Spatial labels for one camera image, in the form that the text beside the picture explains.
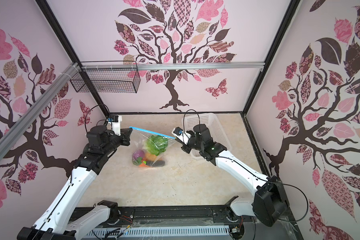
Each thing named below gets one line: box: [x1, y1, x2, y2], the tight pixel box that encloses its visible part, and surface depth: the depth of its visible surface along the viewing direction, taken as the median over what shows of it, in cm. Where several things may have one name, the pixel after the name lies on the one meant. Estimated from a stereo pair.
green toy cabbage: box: [146, 135, 169, 156], surface depth 77 cm
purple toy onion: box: [132, 149, 145, 165], surface depth 81 cm
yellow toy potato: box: [145, 153, 157, 161], surface depth 85 cm
